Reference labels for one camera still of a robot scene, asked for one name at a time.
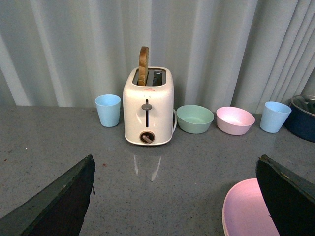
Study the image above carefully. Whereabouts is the green bowl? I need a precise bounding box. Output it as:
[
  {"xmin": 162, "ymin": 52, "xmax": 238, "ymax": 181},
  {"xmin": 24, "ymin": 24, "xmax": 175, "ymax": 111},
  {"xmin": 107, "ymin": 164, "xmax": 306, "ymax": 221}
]
[{"xmin": 176, "ymin": 105, "xmax": 215, "ymax": 134}]

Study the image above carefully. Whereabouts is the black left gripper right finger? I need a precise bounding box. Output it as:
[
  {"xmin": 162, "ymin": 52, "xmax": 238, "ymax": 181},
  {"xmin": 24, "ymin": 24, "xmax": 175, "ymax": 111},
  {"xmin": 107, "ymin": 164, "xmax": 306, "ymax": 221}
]
[{"xmin": 256, "ymin": 155, "xmax": 315, "ymax": 236}]

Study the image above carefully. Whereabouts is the toasted bread slice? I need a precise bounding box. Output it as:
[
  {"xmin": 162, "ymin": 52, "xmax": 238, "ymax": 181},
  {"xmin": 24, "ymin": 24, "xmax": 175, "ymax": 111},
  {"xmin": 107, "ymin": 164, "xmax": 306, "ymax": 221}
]
[{"xmin": 138, "ymin": 46, "xmax": 149, "ymax": 86}]

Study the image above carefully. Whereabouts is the white toaster cable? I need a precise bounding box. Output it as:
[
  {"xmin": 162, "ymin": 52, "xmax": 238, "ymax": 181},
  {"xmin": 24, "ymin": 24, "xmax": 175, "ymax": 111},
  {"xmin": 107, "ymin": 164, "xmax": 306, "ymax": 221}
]
[{"xmin": 172, "ymin": 108, "xmax": 178, "ymax": 137}]

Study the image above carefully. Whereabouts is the light blue cup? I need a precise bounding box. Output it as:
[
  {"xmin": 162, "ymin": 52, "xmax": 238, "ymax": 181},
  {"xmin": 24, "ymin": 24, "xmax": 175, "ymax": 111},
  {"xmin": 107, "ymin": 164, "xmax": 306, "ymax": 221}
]
[
  {"xmin": 95, "ymin": 94, "xmax": 121, "ymax": 127},
  {"xmin": 260, "ymin": 101, "xmax": 291, "ymax": 133}
]

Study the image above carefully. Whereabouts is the pink plate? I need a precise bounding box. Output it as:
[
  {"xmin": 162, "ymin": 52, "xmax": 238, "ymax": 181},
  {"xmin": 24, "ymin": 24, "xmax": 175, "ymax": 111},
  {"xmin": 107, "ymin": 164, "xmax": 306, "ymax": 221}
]
[{"xmin": 222, "ymin": 178, "xmax": 279, "ymax": 236}]

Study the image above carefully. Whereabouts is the light blue cup left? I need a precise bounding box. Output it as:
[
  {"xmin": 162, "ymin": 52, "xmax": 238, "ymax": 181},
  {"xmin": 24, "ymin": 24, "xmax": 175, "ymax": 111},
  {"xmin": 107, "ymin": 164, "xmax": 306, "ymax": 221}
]
[{"xmin": 95, "ymin": 94, "xmax": 121, "ymax": 127}]

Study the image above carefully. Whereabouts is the light blue cup right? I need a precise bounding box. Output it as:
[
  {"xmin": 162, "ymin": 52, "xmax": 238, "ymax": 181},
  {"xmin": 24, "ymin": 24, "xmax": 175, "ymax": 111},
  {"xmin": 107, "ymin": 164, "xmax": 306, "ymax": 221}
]
[{"xmin": 260, "ymin": 101, "xmax": 291, "ymax": 133}]

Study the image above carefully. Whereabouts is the grey curtain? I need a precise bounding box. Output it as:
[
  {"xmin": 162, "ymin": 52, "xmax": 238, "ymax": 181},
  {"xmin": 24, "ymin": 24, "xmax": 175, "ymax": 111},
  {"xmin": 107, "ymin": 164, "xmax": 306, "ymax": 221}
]
[{"xmin": 0, "ymin": 0, "xmax": 315, "ymax": 114}]

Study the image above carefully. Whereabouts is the glass pot lid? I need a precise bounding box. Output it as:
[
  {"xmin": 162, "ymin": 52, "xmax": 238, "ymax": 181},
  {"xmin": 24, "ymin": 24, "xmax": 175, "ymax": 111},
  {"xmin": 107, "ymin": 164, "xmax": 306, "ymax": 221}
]
[{"xmin": 290, "ymin": 95, "xmax": 315, "ymax": 116}]

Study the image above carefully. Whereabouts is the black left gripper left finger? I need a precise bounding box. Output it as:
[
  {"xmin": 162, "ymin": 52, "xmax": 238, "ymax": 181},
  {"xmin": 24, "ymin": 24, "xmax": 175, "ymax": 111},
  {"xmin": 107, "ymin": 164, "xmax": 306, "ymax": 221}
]
[{"xmin": 0, "ymin": 155, "xmax": 95, "ymax": 236}]

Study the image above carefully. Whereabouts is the dark blue saucepan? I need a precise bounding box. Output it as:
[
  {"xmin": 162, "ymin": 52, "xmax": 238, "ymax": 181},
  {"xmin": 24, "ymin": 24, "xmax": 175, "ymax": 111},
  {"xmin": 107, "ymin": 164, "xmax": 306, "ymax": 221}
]
[{"xmin": 284, "ymin": 102, "xmax": 315, "ymax": 143}]

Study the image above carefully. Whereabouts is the pink bowl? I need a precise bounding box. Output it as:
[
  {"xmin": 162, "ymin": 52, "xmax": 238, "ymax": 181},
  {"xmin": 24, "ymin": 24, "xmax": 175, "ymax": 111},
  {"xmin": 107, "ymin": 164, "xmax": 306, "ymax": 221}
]
[{"xmin": 216, "ymin": 107, "xmax": 255, "ymax": 136}]

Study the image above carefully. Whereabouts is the cream toaster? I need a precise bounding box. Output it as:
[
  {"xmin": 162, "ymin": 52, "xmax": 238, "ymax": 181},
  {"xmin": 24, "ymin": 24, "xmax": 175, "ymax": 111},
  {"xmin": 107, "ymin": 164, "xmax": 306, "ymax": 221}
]
[{"xmin": 123, "ymin": 67, "xmax": 177, "ymax": 146}]

